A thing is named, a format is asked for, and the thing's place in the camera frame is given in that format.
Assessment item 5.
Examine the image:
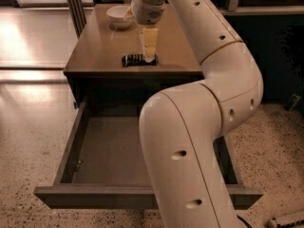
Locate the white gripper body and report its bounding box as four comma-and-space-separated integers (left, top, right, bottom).
131, 0, 165, 25

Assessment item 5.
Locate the black rxbar chocolate bar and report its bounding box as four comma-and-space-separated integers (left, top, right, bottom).
122, 54, 158, 67

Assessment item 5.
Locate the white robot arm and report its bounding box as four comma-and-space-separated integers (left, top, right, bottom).
131, 0, 263, 228

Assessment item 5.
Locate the brown drawer cabinet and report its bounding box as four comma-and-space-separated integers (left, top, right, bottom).
64, 4, 203, 112

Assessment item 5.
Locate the open top drawer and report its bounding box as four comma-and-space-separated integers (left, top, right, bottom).
33, 99, 263, 210

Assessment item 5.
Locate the white ceramic bowl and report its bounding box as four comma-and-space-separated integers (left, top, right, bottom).
106, 5, 133, 29

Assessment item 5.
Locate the white power strip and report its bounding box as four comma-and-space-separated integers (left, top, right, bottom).
267, 211, 304, 228

